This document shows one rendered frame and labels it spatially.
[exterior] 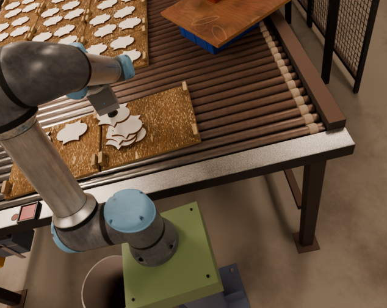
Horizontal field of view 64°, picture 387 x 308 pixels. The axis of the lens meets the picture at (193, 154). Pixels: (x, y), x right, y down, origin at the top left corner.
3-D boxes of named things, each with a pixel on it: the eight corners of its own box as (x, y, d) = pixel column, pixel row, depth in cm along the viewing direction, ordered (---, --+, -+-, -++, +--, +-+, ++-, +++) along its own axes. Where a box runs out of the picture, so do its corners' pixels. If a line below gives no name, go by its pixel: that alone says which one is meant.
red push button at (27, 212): (35, 219, 117) (33, 217, 116) (21, 222, 117) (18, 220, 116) (38, 205, 120) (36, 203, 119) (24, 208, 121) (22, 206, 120)
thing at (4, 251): (35, 256, 135) (6, 241, 121) (7, 263, 136) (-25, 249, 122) (40, 233, 142) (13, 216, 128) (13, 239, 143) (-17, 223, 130)
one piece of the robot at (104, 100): (101, 65, 112) (119, 98, 124) (78, 74, 111) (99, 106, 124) (104, 79, 105) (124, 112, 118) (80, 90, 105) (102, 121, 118)
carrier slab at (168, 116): (201, 142, 119) (200, 140, 117) (102, 171, 122) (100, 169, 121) (187, 86, 141) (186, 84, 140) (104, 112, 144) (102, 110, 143)
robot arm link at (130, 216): (165, 244, 82) (148, 221, 72) (117, 253, 83) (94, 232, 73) (163, 205, 90) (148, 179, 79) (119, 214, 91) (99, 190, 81)
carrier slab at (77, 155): (100, 172, 122) (98, 170, 121) (6, 200, 125) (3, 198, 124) (101, 113, 144) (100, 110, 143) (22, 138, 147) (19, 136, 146)
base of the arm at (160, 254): (185, 254, 89) (176, 241, 82) (137, 275, 89) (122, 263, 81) (171, 212, 99) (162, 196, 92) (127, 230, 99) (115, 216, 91)
